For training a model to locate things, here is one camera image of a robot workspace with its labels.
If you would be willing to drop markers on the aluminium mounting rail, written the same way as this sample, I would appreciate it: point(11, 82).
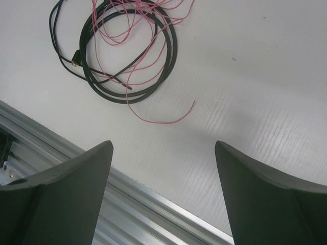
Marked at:
point(130, 213)

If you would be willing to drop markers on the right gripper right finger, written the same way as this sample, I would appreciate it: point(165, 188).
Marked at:
point(268, 206)

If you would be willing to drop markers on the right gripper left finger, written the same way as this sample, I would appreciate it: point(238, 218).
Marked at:
point(59, 205)

